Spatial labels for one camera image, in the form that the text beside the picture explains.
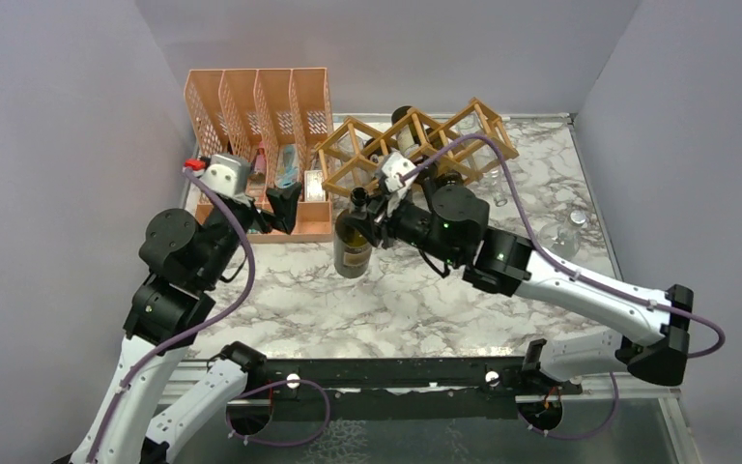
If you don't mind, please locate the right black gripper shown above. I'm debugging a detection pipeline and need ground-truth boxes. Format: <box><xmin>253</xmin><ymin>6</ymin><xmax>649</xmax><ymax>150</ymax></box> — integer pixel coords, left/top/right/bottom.
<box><xmin>343</xmin><ymin>188</ymin><xmax>464</xmax><ymax>268</ymax></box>

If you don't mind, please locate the white wine bottle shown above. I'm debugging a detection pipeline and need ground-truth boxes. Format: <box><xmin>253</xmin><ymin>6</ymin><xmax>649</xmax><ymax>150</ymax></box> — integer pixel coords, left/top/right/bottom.
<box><xmin>333</xmin><ymin>187</ymin><xmax>372</xmax><ymax>278</ymax></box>

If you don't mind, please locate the clear glass jar silver lid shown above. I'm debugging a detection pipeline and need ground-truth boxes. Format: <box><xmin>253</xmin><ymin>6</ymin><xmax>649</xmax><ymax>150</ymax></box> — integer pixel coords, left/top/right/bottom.
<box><xmin>547</xmin><ymin>210</ymin><xmax>588</xmax><ymax>261</ymax></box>

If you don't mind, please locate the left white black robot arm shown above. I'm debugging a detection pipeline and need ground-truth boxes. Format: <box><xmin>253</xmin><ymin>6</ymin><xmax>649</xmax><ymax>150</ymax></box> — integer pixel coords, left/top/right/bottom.
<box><xmin>61</xmin><ymin>182</ymin><xmax>302</xmax><ymax>463</ymax></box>

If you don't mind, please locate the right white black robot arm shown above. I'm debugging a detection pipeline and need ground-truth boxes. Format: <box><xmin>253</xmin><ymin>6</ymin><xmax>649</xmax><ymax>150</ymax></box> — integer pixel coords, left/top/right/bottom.
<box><xmin>337</xmin><ymin>185</ymin><xmax>693</xmax><ymax>393</ymax></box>

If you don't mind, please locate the wooden wine rack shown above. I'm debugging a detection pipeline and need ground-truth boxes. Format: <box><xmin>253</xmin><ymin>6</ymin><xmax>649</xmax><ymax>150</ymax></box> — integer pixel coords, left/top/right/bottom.
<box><xmin>315</xmin><ymin>98</ymin><xmax>519</xmax><ymax>197</ymax></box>

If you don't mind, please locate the blue item in organizer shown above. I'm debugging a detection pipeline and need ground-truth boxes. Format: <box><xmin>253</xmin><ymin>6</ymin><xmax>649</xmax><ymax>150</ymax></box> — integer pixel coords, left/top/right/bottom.
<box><xmin>274</xmin><ymin>144</ymin><xmax>300</xmax><ymax>189</ymax></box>

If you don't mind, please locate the white stapler box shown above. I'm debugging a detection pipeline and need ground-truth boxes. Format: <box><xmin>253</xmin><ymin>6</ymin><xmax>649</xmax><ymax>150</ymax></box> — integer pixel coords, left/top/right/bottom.
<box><xmin>303</xmin><ymin>169</ymin><xmax>326</xmax><ymax>202</ymax></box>

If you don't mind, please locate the pink item in organizer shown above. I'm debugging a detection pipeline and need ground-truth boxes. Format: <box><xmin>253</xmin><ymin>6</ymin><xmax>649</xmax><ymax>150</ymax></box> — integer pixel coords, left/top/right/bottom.
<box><xmin>250</xmin><ymin>144</ymin><xmax>267</xmax><ymax>189</ymax></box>

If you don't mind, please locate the orange plastic file organizer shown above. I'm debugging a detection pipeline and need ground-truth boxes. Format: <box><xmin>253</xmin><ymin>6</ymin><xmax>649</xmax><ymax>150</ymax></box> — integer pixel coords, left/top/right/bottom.
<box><xmin>184</xmin><ymin>68</ymin><xmax>333</xmax><ymax>210</ymax></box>

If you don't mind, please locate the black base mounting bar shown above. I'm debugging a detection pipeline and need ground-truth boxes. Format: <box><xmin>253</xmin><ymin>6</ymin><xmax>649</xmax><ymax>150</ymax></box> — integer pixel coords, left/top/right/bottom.
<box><xmin>226</xmin><ymin>356</ymin><xmax>582</xmax><ymax>425</ymax></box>

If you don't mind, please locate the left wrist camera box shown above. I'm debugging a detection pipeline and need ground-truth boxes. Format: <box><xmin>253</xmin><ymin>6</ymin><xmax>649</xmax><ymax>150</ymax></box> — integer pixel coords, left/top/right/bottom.
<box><xmin>184</xmin><ymin>153</ymin><xmax>251</xmax><ymax>198</ymax></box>

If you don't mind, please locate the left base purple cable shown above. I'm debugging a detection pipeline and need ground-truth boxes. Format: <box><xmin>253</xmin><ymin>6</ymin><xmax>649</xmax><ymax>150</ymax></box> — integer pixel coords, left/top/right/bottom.
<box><xmin>224</xmin><ymin>377</ymin><xmax>332</xmax><ymax>449</ymax></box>

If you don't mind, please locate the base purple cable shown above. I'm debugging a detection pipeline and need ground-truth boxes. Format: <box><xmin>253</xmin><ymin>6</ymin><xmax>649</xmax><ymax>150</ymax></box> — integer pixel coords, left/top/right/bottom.
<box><xmin>224</xmin><ymin>377</ymin><xmax>332</xmax><ymax>449</ymax></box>
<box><xmin>516</xmin><ymin>371</ymin><xmax>622</xmax><ymax>444</ymax></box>

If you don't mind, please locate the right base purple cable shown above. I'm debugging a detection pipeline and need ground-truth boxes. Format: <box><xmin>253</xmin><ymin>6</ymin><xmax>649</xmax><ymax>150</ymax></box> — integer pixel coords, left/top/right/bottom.
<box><xmin>516</xmin><ymin>371</ymin><xmax>622</xmax><ymax>444</ymax></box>

